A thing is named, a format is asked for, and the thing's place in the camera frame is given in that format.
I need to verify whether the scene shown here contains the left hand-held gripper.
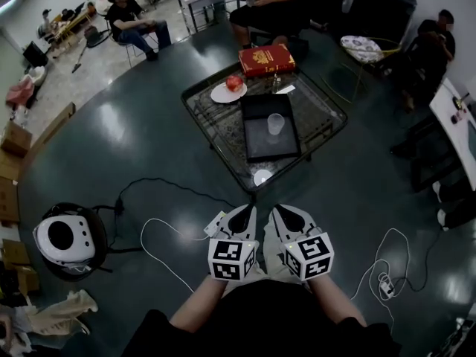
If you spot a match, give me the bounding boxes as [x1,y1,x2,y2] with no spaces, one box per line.
[206,204,260,285]

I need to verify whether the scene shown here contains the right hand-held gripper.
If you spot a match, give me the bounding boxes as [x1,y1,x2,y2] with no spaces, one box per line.
[272,204,335,283]

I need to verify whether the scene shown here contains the black tray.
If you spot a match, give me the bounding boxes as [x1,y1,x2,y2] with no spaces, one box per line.
[239,93,303,164]

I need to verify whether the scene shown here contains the clear plastic cup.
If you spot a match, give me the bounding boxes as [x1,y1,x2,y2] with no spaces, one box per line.
[266,112,286,145]

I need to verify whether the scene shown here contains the person's left forearm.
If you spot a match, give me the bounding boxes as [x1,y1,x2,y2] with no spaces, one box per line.
[169,275,239,335]

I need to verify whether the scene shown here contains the person's right forearm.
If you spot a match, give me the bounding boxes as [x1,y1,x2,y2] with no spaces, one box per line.
[307,273,370,327]

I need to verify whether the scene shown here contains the white power strip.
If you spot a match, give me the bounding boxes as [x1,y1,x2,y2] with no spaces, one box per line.
[203,210,228,238]
[378,272,396,300]

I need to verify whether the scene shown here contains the person's beige trousers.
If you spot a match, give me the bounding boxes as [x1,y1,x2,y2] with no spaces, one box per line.
[255,213,312,294]

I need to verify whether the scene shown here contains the person's black shirt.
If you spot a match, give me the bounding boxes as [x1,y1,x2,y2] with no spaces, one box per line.
[121,279,403,357]

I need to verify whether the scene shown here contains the glass top coffee table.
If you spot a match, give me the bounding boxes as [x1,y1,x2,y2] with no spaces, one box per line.
[180,60,350,196]

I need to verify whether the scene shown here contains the white plate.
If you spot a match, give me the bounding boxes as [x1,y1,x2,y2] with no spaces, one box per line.
[210,83,248,104]

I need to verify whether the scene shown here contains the red apple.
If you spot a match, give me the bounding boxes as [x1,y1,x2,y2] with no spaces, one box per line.
[225,74,245,93]

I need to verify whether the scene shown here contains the red ornate box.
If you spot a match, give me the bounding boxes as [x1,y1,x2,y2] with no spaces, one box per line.
[237,43,297,79]

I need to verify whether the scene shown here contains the white round device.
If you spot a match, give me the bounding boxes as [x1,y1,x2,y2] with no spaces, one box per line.
[32,213,96,266]

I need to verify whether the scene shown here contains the chair with patterned cushion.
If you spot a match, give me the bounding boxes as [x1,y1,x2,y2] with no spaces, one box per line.
[321,34,402,104]

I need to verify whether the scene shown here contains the beige cloth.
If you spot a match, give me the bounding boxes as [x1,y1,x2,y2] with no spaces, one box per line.
[20,289,100,337]

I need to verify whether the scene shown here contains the long flat cardboard piece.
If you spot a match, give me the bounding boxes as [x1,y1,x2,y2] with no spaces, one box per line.
[30,101,77,152]

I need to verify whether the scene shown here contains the stack of cardboard boxes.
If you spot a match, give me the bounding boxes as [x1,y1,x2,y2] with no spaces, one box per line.
[0,150,24,223]

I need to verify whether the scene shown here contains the black storage case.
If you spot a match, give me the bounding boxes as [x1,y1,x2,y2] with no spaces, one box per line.
[349,0,418,46]

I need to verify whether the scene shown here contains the black vacuum cleaner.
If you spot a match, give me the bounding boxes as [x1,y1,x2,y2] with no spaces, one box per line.
[71,25,113,75]

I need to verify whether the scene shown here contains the small cardboard box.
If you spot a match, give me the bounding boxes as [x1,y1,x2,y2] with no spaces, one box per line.
[0,120,33,159]

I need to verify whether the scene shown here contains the white bag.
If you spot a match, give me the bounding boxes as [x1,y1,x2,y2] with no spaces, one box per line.
[22,65,48,88]

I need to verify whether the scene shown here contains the pink cloth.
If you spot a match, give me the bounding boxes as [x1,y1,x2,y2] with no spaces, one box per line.
[4,77,37,108]

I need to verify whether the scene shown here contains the yellow wooden table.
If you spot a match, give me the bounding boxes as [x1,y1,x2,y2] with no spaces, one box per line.
[51,7,98,46]

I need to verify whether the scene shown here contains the black box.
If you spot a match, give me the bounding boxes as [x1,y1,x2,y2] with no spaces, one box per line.
[22,40,50,69]

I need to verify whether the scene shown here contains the white cable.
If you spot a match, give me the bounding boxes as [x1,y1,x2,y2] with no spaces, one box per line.
[349,228,411,335]
[140,217,225,294]

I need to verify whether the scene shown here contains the black cable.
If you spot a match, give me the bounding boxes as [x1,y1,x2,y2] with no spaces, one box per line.
[109,177,254,219]
[393,228,444,294]

